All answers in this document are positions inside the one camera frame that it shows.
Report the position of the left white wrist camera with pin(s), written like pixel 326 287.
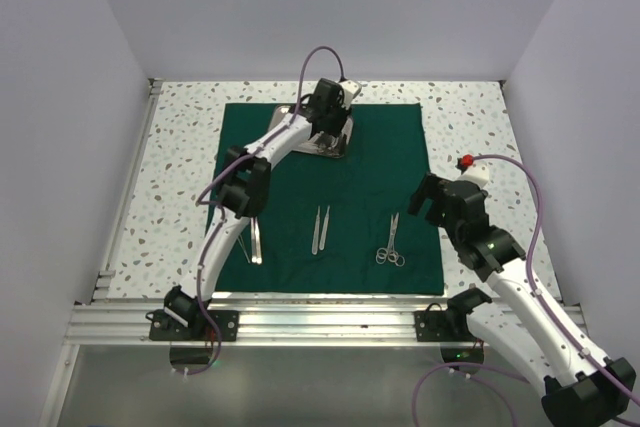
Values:
pixel 350 90

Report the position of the thin steel forceps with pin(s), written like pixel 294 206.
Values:
pixel 243 246

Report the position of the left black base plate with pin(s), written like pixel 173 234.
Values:
pixel 164 328

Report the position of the aluminium rail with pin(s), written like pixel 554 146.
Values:
pixel 107 268
pixel 267 320

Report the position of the green surgical cloth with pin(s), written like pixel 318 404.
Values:
pixel 384 164

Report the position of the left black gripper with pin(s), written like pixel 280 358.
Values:
pixel 343 114

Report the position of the steel instrument tray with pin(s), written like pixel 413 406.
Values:
pixel 327 145

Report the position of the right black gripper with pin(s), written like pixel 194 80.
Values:
pixel 431 188

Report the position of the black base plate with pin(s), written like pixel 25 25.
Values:
pixel 442 325
pixel 164 328

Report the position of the aluminium left side rail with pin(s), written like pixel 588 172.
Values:
pixel 107 268

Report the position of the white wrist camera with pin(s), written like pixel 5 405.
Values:
pixel 350 90
pixel 473 171

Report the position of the wide steel tweezers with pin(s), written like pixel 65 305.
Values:
pixel 256 242

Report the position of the aluminium front rail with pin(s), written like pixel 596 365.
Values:
pixel 267 320

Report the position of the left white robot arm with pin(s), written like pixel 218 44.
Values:
pixel 241 191

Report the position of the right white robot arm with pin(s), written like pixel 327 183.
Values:
pixel 578 382

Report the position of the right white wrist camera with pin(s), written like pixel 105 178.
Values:
pixel 473 171

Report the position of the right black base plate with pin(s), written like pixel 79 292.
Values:
pixel 442 325

